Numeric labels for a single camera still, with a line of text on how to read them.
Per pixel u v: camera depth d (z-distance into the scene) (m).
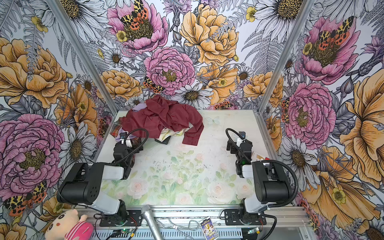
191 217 0.76
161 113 0.99
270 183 0.47
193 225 0.73
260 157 0.92
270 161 0.52
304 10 0.73
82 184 0.46
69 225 0.66
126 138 0.78
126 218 0.72
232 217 0.74
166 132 0.98
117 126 1.04
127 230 0.71
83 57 0.89
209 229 0.70
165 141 0.98
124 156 0.71
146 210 0.73
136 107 1.03
